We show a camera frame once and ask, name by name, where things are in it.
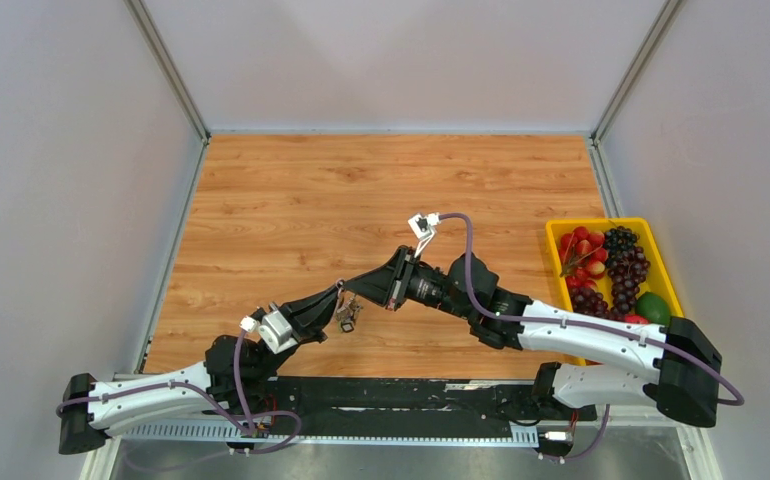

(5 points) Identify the dark red grapes bunch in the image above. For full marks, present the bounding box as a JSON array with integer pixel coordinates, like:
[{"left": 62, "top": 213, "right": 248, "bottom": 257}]
[{"left": 569, "top": 286, "right": 610, "bottom": 319}]

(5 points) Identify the red cherries bunch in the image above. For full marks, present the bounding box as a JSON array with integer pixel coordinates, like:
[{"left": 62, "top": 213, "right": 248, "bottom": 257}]
[{"left": 557, "top": 226, "right": 609, "bottom": 289}]

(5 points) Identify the red apple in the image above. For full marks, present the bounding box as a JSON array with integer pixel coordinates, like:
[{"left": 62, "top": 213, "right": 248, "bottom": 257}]
[{"left": 624, "top": 314, "right": 651, "bottom": 325}]

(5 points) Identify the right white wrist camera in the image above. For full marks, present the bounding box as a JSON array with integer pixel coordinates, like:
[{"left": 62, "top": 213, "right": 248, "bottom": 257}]
[{"left": 408, "top": 213, "right": 441, "bottom": 259}]

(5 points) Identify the keyring with key bunch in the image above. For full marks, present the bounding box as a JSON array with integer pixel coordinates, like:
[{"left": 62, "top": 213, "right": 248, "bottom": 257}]
[{"left": 333, "top": 281, "right": 362, "bottom": 333}]

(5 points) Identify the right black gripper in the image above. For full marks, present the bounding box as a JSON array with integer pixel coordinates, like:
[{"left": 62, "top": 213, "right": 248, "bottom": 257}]
[{"left": 344, "top": 246, "right": 472, "bottom": 321}]

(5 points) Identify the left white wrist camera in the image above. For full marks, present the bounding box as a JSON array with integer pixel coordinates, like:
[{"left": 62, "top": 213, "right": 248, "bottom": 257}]
[{"left": 239, "top": 309, "right": 299, "bottom": 354}]

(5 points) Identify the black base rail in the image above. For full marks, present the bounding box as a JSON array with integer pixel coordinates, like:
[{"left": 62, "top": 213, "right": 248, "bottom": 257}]
[{"left": 244, "top": 376, "right": 596, "bottom": 440}]

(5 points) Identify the dark purple grapes bunch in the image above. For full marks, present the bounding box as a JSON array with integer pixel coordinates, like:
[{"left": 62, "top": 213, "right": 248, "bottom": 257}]
[{"left": 604, "top": 226, "right": 651, "bottom": 320}]

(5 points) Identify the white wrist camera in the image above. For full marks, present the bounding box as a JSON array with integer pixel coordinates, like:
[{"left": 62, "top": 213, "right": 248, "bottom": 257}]
[
  {"left": 408, "top": 213, "right": 441, "bottom": 259},
  {"left": 239, "top": 309, "right": 299, "bottom": 354}
]

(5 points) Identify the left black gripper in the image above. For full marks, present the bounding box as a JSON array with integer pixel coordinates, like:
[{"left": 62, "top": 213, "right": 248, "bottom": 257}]
[{"left": 251, "top": 281, "right": 345, "bottom": 381}]

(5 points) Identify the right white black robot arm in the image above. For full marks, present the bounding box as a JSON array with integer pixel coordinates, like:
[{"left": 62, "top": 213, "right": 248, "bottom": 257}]
[{"left": 345, "top": 246, "right": 723, "bottom": 428}]

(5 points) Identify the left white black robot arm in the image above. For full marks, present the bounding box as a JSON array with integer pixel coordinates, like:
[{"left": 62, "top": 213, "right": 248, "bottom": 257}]
[{"left": 56, "top": 280, "right": 345, "bottom": 455}]

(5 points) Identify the yellow plastic tray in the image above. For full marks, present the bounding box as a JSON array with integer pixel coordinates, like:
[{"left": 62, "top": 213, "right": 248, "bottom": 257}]
[{"left": 544, "top": 217, "right": 688, "bottom": 367}]

